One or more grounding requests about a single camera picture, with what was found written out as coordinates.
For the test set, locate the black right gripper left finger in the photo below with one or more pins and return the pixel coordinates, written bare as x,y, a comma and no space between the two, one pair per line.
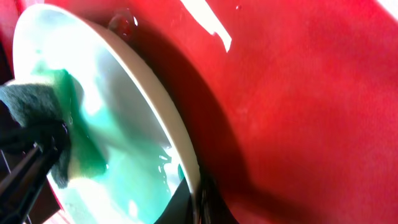
180,208

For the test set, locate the red plastic tray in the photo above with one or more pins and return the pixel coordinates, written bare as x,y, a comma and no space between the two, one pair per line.
290,106

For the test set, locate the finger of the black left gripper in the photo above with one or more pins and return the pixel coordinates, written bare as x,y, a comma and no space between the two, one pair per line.
43,145

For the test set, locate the green yellow sponge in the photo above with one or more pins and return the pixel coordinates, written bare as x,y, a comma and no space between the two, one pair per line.
49,98

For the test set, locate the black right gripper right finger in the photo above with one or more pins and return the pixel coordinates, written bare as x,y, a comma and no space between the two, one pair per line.
212,207

